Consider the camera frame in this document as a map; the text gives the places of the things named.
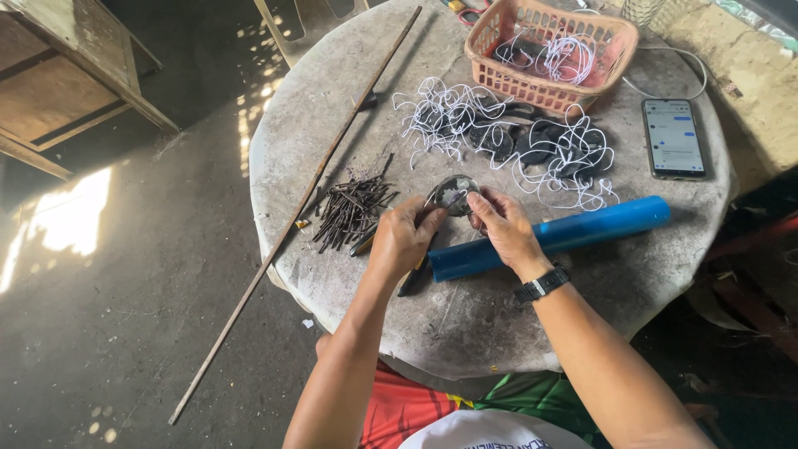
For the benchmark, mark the wooden furniture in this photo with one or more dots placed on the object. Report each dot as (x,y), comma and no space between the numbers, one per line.
(68,81)

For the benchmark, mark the plastic chair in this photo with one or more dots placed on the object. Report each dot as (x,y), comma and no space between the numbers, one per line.
(305,28)

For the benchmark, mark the round dark shell disc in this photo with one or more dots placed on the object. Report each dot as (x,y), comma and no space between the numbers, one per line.
(457,193)

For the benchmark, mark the person's colourful shorts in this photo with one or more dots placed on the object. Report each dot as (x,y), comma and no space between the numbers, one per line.
(486,405)

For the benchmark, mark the clear glass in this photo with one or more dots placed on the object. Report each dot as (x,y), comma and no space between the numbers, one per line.
(642,11)

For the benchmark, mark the person's right hand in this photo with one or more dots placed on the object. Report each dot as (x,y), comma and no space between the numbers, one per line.
(508,227)

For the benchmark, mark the blue plastic pipe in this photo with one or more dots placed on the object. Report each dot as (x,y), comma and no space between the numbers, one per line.
(561,234)

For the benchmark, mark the black smartphone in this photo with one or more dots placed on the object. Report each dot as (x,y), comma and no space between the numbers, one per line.
(674,138)

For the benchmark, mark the person's left hand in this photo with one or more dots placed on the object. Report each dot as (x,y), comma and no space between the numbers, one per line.
(399,240)

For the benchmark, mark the black wrist watch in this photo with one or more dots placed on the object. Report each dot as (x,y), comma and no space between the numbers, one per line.
(541,284)

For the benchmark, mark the round stone table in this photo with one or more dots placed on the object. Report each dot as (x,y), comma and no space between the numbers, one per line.
(492,187)

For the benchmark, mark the long thin wooden stick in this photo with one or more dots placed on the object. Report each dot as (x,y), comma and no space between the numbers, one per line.
(299,206)

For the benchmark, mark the pink plastic basket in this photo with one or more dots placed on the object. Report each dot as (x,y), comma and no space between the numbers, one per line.
(548,53)

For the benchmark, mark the pile of dark short sticks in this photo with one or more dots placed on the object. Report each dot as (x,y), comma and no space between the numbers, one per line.
(350,211)

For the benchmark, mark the person's white shirt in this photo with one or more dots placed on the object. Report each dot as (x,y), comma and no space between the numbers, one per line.
(492,431)

